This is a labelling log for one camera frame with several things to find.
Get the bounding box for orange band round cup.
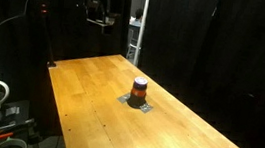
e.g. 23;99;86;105
130;87;148;99

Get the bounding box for white chair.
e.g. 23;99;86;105
125;27;143;61

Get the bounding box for white vertical pole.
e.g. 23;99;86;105
132;0;151;68

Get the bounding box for seated person in background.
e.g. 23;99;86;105
129;7;145;28

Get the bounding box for black curtain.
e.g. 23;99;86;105
0;0;132;84
130;0;265;148

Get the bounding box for black mounting plate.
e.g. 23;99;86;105
0;97;40;141

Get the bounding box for grey tape strip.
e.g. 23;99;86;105
4;104;22;119

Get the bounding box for large grey duct tape piece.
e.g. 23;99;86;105
116;92;132;105

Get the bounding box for small grey duct tape piece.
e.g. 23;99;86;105
138;101;154;115

